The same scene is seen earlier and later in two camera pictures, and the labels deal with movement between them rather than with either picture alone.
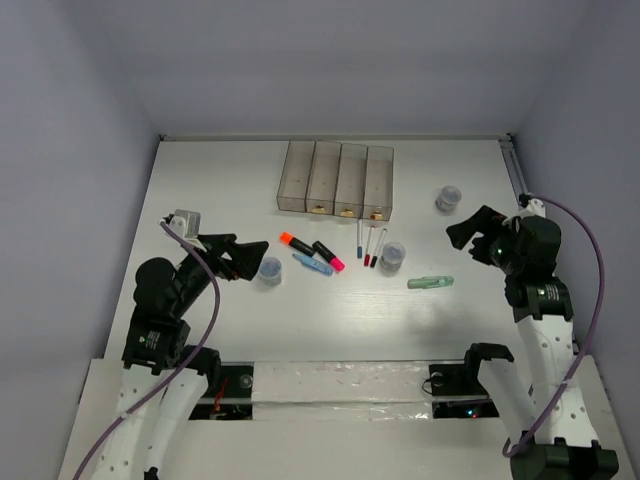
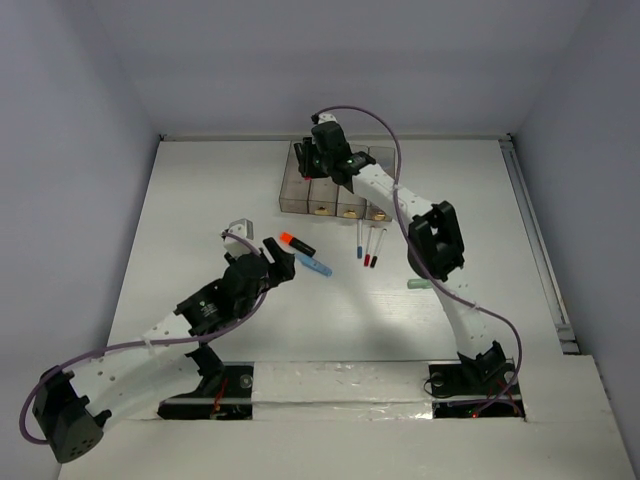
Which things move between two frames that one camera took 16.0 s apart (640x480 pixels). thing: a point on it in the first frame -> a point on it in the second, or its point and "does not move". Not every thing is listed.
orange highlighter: x=289 y=239 does not move
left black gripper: x=244 y=259 -> x=281 y=262
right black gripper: x=485 y=220 -> x=312 y=170
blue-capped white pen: x=360 y=247 does not move
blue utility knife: x=315 y=264 does not move
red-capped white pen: x=367 y=258 does not move
